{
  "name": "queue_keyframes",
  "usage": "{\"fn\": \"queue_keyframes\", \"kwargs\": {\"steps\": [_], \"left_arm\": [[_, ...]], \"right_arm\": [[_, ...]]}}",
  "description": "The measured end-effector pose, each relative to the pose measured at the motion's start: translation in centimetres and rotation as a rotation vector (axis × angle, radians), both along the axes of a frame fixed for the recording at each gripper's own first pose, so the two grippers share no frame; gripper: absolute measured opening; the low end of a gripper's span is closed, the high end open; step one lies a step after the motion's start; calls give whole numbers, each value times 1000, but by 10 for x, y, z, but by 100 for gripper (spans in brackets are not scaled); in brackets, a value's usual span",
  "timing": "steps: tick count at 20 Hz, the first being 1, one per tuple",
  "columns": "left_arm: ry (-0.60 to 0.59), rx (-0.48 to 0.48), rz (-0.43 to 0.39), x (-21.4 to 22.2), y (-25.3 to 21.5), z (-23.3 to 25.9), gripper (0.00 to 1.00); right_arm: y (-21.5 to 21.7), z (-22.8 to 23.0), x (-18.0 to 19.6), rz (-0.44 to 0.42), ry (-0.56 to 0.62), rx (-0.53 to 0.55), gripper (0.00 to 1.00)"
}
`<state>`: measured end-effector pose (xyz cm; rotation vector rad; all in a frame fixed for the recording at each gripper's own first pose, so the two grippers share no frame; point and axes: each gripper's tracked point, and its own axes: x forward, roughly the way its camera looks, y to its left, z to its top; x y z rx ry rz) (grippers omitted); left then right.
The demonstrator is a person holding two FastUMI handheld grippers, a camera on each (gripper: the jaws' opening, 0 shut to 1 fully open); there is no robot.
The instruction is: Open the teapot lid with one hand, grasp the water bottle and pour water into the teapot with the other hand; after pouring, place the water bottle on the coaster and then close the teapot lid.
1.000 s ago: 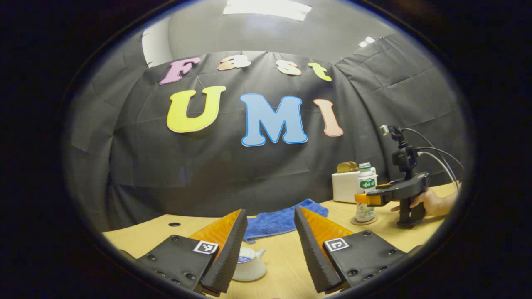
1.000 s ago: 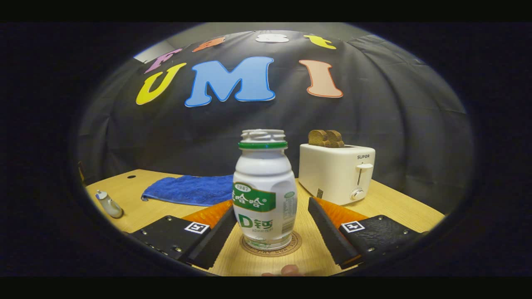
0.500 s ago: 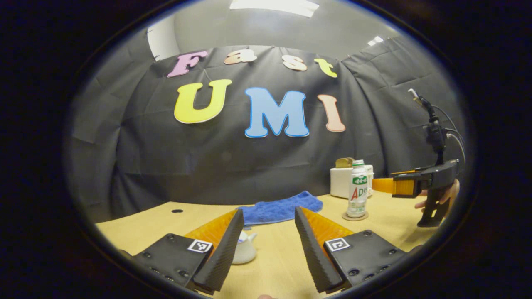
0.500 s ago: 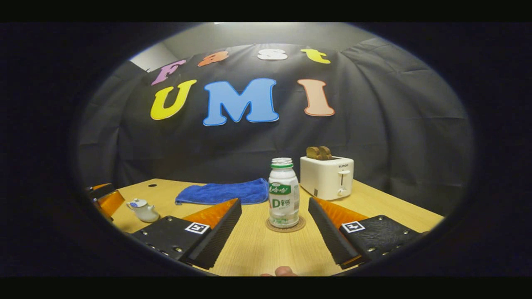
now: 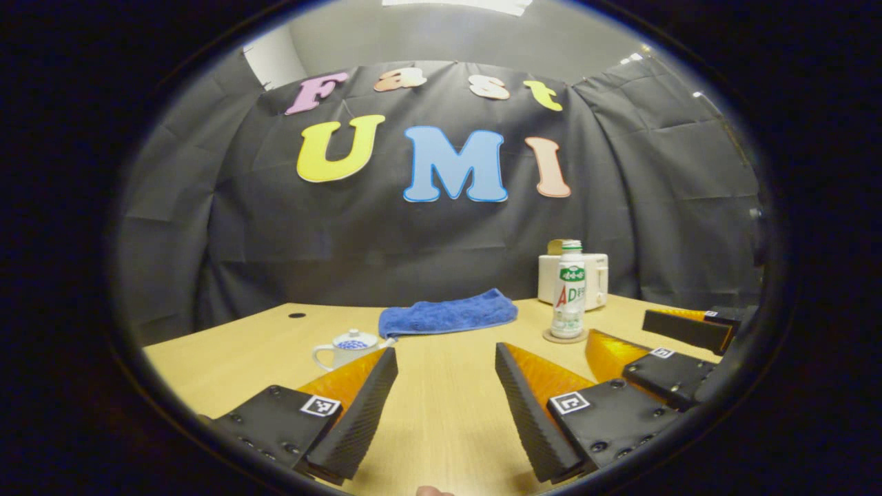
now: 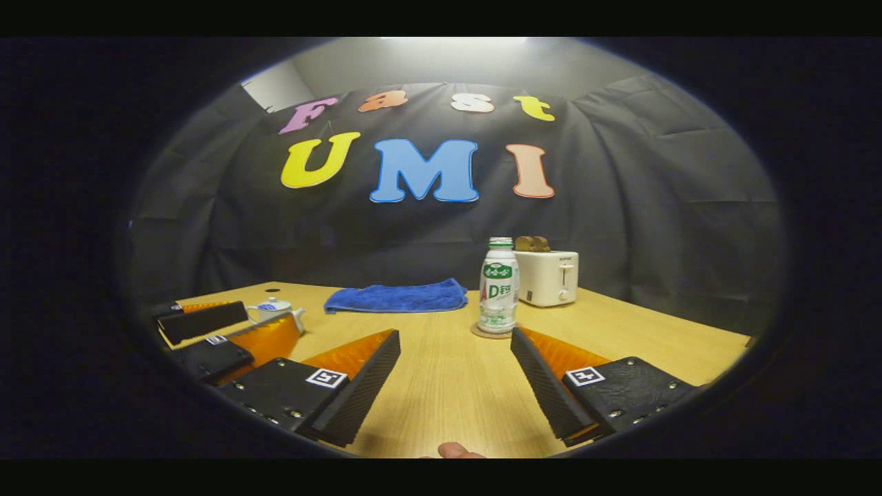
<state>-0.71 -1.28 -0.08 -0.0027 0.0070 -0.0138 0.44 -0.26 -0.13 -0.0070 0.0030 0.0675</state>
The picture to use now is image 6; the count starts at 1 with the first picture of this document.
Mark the round brown coaster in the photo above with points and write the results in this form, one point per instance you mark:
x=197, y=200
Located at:
x=493, y=336

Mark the black backdrop cloth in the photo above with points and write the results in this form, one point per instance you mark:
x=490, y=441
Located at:
x=620, y=207

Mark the white blue teacup lid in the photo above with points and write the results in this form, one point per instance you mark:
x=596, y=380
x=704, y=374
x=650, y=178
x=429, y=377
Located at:
x=273, y=304

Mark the white toaster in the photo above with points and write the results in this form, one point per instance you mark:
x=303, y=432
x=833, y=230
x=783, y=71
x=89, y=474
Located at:
x=548, y=279

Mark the white water bottle green label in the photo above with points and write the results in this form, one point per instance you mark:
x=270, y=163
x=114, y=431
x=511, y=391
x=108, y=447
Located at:
x=498, y=296

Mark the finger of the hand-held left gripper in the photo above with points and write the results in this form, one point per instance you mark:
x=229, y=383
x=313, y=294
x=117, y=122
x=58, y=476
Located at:
x=213, y=358
x=203, y=322

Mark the brown bread slice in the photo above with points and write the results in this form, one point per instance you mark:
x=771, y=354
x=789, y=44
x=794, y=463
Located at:
x=532, y=244

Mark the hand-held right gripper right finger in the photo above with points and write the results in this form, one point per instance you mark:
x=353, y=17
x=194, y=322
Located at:
x=544, y=386

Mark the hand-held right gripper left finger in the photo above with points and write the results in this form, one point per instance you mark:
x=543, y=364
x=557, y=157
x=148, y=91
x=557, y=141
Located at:
x=365, y=393

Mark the blue towel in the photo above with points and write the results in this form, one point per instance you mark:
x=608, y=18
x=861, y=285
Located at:
x=396, y=297

